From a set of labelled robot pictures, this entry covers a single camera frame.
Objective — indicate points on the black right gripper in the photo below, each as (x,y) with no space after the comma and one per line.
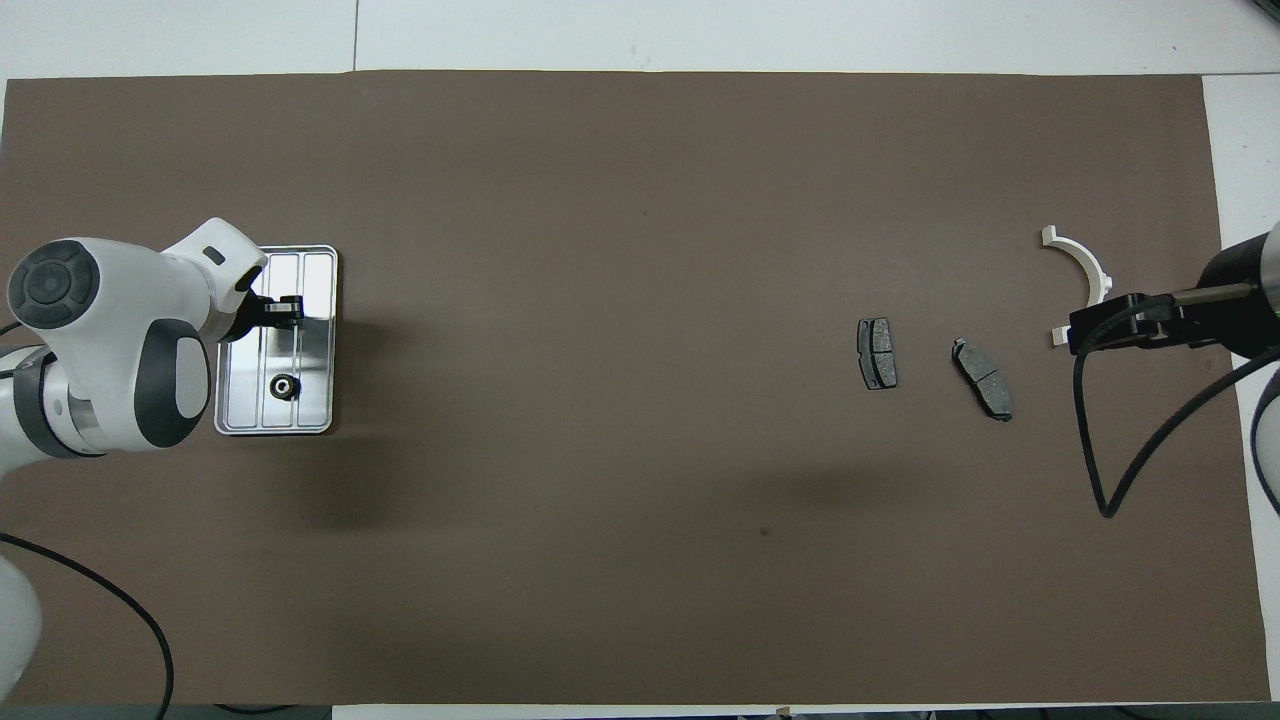
(1235,300)

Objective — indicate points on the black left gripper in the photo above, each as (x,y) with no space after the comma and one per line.
(250,315)

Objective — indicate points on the large black bearing gear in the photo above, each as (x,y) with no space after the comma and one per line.
(285,386)

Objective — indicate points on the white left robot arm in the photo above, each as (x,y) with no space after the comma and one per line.
(110,340)

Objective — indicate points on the silver metal tray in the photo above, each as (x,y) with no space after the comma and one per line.
(310,380)

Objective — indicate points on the white curved plastic part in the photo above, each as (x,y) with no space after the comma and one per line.
(1085,262)

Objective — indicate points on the dark curved brake pad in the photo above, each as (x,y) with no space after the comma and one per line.
(983,378)

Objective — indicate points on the dark rectangular brake pad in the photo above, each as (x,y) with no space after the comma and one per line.
(878,352)

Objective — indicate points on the brown table mat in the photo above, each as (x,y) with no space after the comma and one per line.
(640,560)

